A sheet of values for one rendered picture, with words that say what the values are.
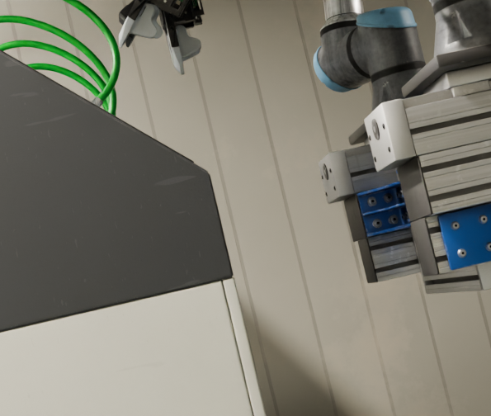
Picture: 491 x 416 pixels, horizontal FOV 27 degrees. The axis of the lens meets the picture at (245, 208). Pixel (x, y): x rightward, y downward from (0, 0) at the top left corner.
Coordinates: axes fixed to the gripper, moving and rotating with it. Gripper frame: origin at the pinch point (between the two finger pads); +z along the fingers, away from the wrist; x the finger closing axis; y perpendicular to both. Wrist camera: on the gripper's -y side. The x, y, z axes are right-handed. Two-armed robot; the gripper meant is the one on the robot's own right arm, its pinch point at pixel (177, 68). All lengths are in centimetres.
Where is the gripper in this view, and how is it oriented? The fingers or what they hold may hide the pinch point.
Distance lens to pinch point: 203.3
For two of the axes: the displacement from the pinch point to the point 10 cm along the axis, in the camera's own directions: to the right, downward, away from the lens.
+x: -1.0, 1.0, 9.9
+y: 9.7, -2.2, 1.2
